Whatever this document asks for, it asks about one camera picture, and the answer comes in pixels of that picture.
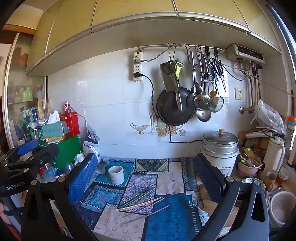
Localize white water heater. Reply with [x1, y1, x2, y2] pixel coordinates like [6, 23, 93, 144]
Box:
[225, 43, 266, 63]

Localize steel slotted spoon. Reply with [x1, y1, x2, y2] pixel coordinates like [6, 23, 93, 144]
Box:
[194, 53, 211, 111]

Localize blue white plastic bag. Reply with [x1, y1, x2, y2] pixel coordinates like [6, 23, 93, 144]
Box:
[83, 124, 101, 158]

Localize yellow upper cabinet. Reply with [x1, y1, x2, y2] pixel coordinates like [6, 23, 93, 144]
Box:
[26, 0, 282, 76]

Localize steel ladle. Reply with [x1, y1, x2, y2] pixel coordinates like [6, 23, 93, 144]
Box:
[187, 51, 199, 107]

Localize black power cord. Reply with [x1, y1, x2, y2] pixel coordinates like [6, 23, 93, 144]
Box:
[134, 72, 204, 144]

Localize teal tissue box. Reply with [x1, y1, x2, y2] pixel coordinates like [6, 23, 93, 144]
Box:
[41, 110, 69, 139]

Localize green box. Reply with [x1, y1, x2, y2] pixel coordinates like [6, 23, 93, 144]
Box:
[38, 135, 82, 171]

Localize brown wooden chopstick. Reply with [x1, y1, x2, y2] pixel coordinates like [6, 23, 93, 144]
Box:
[117, 199, 165, 212]
[116, 197, 166, 211]

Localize crumpled white tissue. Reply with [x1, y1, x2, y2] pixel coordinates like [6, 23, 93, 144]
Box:
[74, 152, 85, 165]

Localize cream thermos jug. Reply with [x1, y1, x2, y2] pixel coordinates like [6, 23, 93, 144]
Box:
[262, 136, 286, 174]

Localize dark green chopstick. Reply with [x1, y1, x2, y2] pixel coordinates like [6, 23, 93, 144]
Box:
[122, 189, 151, 204]

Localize black wok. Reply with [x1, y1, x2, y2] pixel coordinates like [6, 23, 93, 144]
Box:
[156, 86, 197, 127]

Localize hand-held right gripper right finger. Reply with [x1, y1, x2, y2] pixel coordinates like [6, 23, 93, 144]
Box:
[194, 153, 270, 241]

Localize patterned blue mat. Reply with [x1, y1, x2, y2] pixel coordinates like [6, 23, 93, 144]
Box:
[73, 158, 233, 241]

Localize water heater hoses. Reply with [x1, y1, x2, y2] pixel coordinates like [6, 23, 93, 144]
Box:
[239, 61, 263, 114]

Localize red tin box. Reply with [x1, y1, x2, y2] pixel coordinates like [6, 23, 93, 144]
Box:
[61, 111, 80, 138]

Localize steel masher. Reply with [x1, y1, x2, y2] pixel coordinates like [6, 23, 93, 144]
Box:
[201, 53, 214, 83]

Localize white rice cooker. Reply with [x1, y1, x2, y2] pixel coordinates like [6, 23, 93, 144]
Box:
[200, 128, 240, 179]

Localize mesh strainer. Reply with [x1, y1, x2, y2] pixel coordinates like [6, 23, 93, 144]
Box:
[209, 89, 224, 113]

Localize white ceramic cup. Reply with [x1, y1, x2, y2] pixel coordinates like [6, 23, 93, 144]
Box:
[108, 165, 125, 185]

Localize green peeler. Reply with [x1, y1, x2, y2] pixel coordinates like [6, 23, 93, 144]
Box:
[173, 60, 185, 90]

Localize white power strip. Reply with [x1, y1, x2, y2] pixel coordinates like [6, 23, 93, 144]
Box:
[133, 51, 144, 82]

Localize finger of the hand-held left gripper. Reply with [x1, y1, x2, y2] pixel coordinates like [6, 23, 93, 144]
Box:
[13, 144, 60, 179]
[0, 138, 39, 168]

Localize pink bowl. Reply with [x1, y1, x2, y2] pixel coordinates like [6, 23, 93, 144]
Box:
[237, 159, 263, 177]

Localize round steel spoon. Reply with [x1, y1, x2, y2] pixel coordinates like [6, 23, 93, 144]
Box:
[196, 109, 212, 122]

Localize brown mug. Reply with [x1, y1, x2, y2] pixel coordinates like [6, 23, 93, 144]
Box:
[265, 172, 277, 189]

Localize white plastic bucket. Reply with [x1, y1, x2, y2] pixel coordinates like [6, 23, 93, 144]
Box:
[269, 191, 296, 229]

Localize steel cleaver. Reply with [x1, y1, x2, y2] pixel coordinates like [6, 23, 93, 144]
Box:
[159, 61, 184, 112]

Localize black scissors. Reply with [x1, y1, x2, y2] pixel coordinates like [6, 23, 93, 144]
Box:
[211, 47, 225, 79]

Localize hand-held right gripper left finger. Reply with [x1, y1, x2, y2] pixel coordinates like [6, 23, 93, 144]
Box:
[22, 153, 98, 241]

